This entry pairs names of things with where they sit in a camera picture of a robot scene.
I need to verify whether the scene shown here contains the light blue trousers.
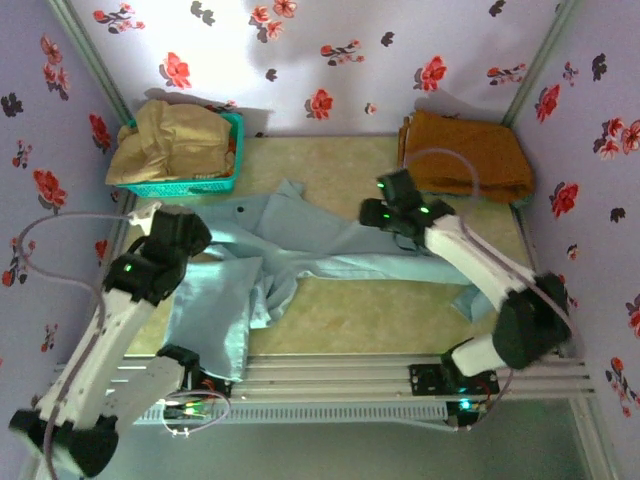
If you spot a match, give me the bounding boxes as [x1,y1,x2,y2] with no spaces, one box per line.
[162,178,501,384]

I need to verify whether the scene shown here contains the folded mustard brown trousers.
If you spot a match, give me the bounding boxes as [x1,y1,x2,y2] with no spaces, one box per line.
[397,109,535,205]

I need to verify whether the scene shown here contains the crumpled beige trousers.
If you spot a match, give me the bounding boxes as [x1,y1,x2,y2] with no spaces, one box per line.
[104,98,236,185]

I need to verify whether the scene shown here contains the teal plastic basket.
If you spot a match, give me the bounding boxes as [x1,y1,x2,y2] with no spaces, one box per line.
[113,110,246,199]

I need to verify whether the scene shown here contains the circuit board with lights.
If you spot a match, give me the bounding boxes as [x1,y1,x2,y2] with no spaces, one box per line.
[164,399,211,421]
[447,397,489,416]

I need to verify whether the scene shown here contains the grey looped cable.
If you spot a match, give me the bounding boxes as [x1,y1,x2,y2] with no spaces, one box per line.
[162,389,232,437]

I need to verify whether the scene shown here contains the aluminium rail frame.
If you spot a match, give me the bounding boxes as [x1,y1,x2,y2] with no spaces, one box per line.
[49,352,596,401]

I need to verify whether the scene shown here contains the aluminium corner post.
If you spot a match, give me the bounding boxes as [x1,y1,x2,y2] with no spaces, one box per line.
[47,0,139,129]
[502,0,581,129]

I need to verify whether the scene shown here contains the grey slotted cable duct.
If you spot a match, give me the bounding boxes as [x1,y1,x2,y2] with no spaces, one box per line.
[134,402,449,426]

